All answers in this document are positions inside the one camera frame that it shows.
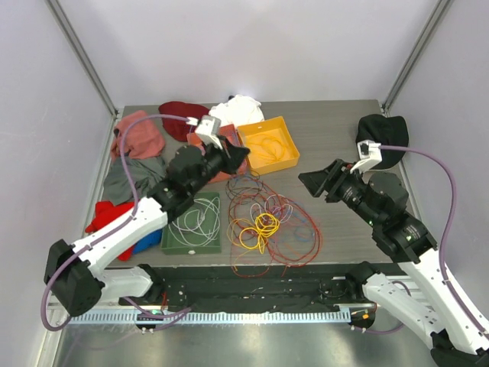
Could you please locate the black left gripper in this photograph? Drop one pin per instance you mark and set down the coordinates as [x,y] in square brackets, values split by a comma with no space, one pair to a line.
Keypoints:
[233,158]

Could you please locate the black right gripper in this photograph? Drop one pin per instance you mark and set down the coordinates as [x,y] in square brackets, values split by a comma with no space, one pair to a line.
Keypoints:
[328,178]

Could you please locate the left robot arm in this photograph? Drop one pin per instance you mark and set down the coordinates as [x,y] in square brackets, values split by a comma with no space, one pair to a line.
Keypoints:
[77,274]

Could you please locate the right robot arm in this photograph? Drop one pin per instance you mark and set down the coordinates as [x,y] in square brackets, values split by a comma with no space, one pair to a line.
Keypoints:
[451,337]

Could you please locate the coral orange plastic tray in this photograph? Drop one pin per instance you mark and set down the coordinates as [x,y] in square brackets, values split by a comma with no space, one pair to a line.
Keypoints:
[231,134]

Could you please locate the yellow plastic tray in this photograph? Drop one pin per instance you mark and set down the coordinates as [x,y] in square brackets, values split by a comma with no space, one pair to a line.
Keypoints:
[271,146]

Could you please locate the white cloth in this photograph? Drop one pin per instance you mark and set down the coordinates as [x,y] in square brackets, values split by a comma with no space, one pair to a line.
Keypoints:
[238,110]

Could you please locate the green plastic tray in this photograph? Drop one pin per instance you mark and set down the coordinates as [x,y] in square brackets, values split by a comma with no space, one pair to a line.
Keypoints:
[197,231]

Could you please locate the black bucket hat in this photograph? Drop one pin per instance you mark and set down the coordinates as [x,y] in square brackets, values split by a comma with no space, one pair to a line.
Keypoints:
[386,131]

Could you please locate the pink cloth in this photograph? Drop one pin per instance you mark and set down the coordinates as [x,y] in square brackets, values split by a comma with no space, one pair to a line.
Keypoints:
[143,141]

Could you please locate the blue cloth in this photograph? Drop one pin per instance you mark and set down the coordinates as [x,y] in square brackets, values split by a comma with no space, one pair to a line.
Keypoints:
[147,242]

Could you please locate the grey cloth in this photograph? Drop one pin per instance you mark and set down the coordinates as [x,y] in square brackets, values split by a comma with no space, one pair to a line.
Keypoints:
[145,173]

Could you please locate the bright red cloth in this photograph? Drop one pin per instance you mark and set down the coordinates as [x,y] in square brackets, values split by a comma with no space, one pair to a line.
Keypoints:
[105,213]

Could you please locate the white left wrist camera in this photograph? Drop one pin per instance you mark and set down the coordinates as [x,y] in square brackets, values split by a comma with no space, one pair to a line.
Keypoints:
[207,130]

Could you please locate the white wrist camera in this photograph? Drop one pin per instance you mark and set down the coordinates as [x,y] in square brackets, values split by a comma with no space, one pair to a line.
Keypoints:
[207,130]
[369,153]

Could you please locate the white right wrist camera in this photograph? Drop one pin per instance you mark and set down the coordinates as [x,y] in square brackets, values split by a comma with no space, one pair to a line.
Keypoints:
[369,153]

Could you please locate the right aluminium frame post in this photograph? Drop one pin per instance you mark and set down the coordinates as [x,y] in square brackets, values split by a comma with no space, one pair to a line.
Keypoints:
[429,29]

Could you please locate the aluminium frame post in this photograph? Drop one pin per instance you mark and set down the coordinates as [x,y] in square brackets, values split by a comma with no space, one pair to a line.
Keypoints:
[69,32]
[429,29]

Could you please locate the white slotted cable duct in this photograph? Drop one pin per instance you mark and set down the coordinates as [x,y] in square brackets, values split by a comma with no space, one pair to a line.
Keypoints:
[127,316]

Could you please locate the left aluminium frame post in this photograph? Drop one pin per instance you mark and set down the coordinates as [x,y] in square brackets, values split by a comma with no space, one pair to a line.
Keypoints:
[69,32]

